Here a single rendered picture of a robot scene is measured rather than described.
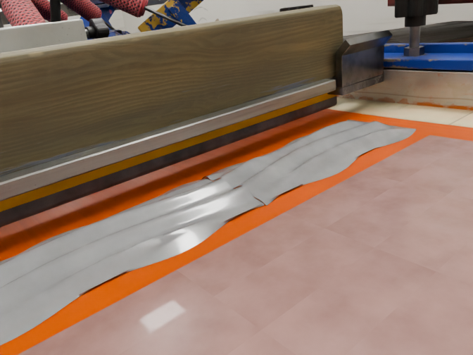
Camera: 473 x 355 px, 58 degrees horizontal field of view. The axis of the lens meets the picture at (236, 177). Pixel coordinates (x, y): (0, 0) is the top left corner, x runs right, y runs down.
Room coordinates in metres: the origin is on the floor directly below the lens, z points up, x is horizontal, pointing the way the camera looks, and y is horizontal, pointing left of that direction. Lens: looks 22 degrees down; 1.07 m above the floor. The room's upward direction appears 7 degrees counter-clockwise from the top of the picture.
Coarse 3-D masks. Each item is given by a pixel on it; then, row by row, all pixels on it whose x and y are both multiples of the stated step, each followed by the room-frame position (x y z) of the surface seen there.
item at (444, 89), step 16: (384, 80) 0.45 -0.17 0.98; (400, 80) 0.44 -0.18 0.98; (416, 80) 0.42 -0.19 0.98; (432, 80) 0.41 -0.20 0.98; (448, 80) 0.40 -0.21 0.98; (464, 80) 0.38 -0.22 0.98; (352, 96) 0.48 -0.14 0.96; (368, 96) 0.46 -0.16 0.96; (384, 96) 0.45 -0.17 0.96; (400, 96) 0.43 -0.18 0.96; (416, 96) 0.42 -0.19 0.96; (432, 96) 0.41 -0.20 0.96; (448, 96) 0.39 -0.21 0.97; (464, 96) 0.38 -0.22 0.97
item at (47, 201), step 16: (336, 96) 0.44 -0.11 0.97; (304, 112) 0.41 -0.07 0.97; (256, 128) 0.37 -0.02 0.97; (208, 144) 0.33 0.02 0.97; (224, 144) 0.34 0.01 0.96; (160, 160) 0.31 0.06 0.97; (176, 160) 0.31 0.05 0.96; (112, 176) 0.28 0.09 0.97; (128, 176) 0.29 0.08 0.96; (64, 192) 0.26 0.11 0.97; (80, 192) 0.27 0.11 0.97; (16, 208) 0.24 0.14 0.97; (32, 208) 0.25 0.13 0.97; (48, 208) 0.25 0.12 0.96; (0, 224) 0.24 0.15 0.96
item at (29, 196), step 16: (320, 96) 0.42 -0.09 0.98; (272, 112) 0.38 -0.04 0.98; (288, 112) 0.39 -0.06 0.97; (224, 128) 0.34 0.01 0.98; (240, 128) 0.35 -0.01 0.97; (176, 144) 0.32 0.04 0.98; (192, 144) 0.32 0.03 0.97; (128, 160) 0.29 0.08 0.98; (144, 160) 0.30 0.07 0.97; (80, 176) 0.27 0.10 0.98; (96, 176) 0.27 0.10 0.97; (32, 192) 0.25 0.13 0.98; (48, 192) 0.25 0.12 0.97; (0, 208) 0.24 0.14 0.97
